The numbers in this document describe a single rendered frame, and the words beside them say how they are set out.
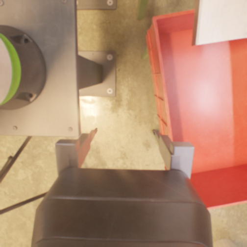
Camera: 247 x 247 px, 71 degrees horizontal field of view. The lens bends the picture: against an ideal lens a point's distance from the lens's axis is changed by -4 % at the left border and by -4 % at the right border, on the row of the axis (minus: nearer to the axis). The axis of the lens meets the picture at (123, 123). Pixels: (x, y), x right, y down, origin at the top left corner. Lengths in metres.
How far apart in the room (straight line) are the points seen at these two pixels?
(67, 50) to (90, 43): 0.94
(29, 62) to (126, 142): 1.09
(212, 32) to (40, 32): 0.35
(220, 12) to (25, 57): 0.38
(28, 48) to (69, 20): 0.08
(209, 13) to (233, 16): 0.05
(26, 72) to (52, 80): 0.05
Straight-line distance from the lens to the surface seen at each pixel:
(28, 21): 0.39
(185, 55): 0.75
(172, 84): 0.73
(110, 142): 1.35
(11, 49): 0.31
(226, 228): 2.00
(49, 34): 0.37
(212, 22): 0.47
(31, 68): 0.34
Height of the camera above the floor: 1.25
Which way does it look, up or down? 75 degrees down
